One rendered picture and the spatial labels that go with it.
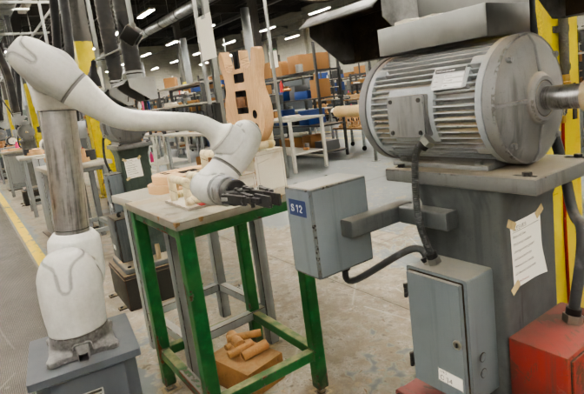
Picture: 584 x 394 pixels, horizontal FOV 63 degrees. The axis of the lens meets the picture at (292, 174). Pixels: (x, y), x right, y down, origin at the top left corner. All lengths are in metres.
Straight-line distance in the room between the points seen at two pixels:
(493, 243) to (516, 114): 0.25
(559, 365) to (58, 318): 1.17
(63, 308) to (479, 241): 1.04
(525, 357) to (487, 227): 0.26
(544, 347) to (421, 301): 0.24
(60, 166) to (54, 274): 0.33
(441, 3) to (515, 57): 0.33
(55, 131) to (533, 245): 1.29
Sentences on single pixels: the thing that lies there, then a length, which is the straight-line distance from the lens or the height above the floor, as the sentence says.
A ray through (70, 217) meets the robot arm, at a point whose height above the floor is 1.04.
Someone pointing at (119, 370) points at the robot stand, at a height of 0.65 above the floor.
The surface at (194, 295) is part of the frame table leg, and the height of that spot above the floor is 0.65.
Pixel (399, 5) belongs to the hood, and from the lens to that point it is 1.30.
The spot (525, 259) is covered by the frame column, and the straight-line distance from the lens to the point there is 1.09.
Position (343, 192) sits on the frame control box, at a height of 1.09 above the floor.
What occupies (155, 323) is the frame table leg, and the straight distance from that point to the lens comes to 2.41.
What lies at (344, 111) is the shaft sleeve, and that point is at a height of 1.25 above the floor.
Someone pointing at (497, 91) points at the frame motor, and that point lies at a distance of 0.94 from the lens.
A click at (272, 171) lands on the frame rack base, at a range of 2.01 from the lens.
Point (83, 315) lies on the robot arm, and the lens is 1.44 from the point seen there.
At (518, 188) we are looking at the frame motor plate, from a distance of 0.95.
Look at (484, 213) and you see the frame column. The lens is 1.02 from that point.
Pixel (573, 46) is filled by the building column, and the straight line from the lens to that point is 2.22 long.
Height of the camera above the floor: 1.32
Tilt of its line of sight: 10 degrees down
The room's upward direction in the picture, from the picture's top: 7 degrees counter-clockwise
